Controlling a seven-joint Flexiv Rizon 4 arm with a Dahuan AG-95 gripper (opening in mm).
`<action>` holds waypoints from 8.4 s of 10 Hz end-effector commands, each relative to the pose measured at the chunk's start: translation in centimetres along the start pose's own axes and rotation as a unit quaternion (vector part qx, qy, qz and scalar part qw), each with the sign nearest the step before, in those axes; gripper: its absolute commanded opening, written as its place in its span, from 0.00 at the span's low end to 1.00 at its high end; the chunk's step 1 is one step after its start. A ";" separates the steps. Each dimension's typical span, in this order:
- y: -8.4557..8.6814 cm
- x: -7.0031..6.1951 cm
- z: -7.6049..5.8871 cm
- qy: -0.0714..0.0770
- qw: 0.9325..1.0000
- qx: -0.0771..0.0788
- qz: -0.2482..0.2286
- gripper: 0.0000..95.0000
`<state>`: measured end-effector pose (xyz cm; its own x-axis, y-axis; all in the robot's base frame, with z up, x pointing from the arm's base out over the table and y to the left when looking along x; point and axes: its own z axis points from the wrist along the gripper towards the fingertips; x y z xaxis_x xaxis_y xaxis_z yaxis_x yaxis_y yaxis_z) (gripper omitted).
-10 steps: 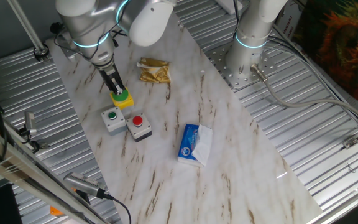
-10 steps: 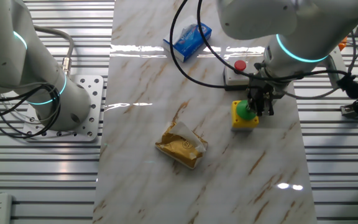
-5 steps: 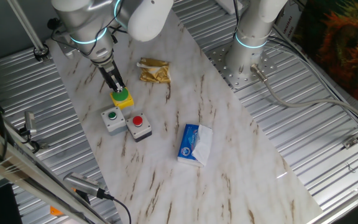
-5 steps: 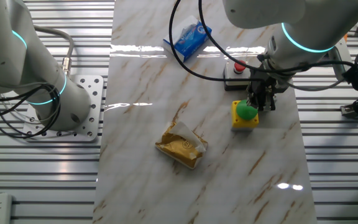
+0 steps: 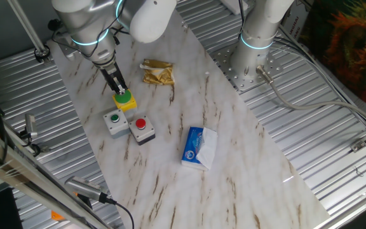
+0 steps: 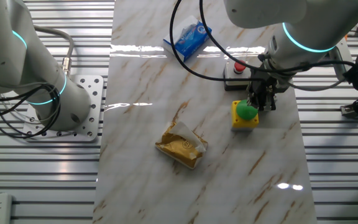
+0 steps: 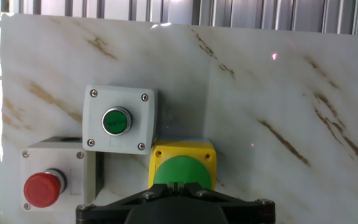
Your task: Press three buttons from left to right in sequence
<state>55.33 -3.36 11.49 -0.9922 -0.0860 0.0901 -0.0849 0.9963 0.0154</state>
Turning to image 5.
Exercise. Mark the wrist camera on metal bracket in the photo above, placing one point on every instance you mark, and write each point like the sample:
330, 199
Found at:
53, 24

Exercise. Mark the aluminium frame beam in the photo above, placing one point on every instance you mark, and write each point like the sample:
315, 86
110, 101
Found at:
27, 178

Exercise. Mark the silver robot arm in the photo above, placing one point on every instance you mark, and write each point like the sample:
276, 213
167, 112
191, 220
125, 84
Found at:
151, 22

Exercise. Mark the small silver camera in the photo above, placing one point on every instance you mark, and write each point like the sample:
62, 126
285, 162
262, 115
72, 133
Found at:
30, 124

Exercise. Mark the colourful furry cloth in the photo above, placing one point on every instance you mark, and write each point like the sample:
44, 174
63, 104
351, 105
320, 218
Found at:
354, 38

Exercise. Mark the yellow box large green button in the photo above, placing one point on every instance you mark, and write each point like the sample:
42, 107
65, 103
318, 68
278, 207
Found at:
126, 102

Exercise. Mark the gold foil packet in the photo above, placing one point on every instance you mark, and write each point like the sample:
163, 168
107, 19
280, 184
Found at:
157, 72

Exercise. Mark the grey box small green button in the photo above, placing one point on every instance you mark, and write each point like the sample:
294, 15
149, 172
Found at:
115, 119

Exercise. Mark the cardboard box with red print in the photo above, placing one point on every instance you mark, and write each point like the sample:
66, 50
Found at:
294, 22

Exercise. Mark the silver finned camera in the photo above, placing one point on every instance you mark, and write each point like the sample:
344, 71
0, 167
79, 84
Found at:
81, 187

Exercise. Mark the white marble pattern board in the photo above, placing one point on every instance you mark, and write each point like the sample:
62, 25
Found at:
176, 191

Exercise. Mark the grey box with red button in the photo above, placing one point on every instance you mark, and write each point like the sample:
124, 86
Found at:
140, 124

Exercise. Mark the aluminium pole with black foot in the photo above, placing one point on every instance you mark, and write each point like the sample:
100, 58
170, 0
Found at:
28, 28

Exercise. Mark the blue tissue pack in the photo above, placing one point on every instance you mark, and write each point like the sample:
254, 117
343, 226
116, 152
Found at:
191, 146

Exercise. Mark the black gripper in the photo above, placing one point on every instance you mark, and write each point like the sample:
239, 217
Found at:
110, 73

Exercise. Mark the metal corner bracket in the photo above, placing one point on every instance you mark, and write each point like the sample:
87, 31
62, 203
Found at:
357, 145

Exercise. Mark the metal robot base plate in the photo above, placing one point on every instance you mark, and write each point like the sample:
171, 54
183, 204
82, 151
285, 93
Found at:
234, 76

